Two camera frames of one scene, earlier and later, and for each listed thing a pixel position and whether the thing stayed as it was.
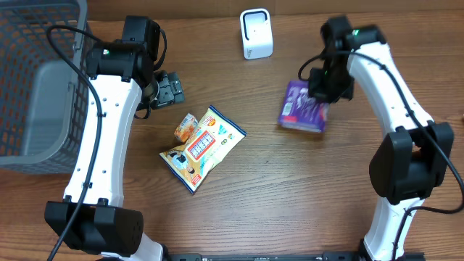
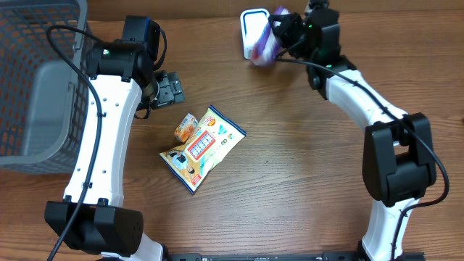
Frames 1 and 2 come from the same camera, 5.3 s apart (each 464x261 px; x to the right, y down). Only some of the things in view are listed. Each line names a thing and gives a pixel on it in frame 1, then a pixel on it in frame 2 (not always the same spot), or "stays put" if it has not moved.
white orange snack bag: (215, 137) stays put
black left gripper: (172, 91) stays put
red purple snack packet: (300, 110) -> (267, 47)
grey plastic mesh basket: (43, 102) stays put
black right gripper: (324, 95) -> (279, 27)
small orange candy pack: (185, 127) stays put
